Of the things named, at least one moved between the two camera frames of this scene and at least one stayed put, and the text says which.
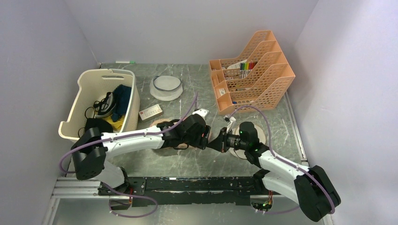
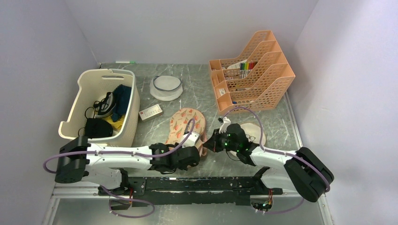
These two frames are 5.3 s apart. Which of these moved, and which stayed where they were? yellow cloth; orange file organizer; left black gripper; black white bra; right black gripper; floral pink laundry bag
Moved: floral pink laundry bag; left black gripper
Stayed: yellow cloth; black white bra; orange file organizer; right black gripper
